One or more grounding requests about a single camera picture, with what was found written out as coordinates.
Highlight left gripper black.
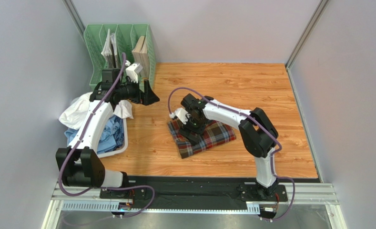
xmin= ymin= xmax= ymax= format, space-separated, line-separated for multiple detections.
xmin=116 ymin=77 xmax=160 ymax=106

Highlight plaid long sleeve shirt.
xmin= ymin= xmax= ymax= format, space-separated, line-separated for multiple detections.
xmin=167 ymin=120 xmax=236 ymax=159

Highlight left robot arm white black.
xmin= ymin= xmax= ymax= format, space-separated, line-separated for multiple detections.
xmin=56 ymin=63 xmax=160 ymax=189

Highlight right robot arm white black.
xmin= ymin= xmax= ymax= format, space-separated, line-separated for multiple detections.
xmin=170 ymin=94 xmax=278 ymax=200

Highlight beige book in organizer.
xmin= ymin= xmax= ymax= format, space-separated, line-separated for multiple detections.
xmin=132 ymin=36 xmax=150 ymax=78

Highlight white laundry basket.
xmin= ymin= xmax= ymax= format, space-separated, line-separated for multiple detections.
xmin=66 ymin=92 xmax=129 ymax=158

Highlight magazines in organizer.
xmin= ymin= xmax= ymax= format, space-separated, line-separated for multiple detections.
xmin=101 ymin=29 xmax=121 ymax=69

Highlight light blue shirt in basket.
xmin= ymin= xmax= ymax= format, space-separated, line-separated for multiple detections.
xmin=64 ymin=115 xmax=119 ymax=154

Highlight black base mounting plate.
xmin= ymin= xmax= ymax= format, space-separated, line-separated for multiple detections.
xmin=97 ymin=176 xmax=291 ymax=210

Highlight white shirt in basket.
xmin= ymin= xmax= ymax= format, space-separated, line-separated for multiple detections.
xmin=58 ymin=92 xmax=134 ymax=130

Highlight green plastic file organizer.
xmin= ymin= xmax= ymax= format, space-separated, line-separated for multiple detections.
xmin=83 ymin=24 xmax=156 ymax=90

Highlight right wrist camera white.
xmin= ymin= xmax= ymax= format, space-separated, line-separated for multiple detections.
xmin=169 ymin=107 xmax=190 ymax=125

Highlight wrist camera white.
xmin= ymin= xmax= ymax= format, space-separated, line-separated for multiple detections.
xmin=125 ymin=60 xmax=143 ymax=83
xmin=169 ymin=107 xmax=190 ymax=125

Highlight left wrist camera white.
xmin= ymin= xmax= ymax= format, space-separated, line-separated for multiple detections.
xmin=125 ymin=60 xmax=143 ymax=83

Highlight aluminium frame rail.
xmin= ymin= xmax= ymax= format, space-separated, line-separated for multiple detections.
xmin=41 ymin=160 xmax=347 ymax=229

